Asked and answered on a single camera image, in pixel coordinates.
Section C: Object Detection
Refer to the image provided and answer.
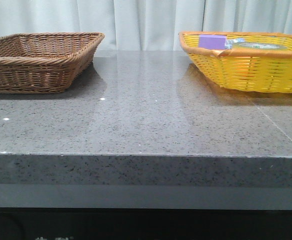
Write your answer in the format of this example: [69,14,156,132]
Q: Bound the yellow packing tape roll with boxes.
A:
[232,42,288,51]

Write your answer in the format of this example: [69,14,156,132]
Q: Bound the white curtain backdrop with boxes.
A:
[0,0,292,51]

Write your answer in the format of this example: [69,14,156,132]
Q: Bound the purple rectangular block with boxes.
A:
[198,34,227,50]

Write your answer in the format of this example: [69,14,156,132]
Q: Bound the clear plastic wrapped item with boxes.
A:
[224,38,245,50]

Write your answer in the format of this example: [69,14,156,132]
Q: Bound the brown wicker basket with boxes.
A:
[0,32,105,94]

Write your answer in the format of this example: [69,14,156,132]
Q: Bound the yellow woven basket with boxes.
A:
[178,31,292,94]

